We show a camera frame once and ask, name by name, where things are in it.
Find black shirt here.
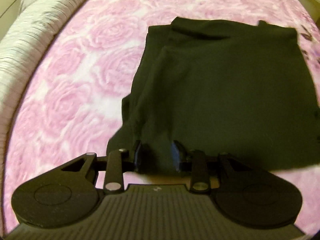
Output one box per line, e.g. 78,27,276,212
107,17,319,174

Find pink rose patterned bedsheet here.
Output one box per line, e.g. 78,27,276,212
3,0,319,232

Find grey folded duvet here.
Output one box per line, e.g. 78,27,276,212
0,0,99,140

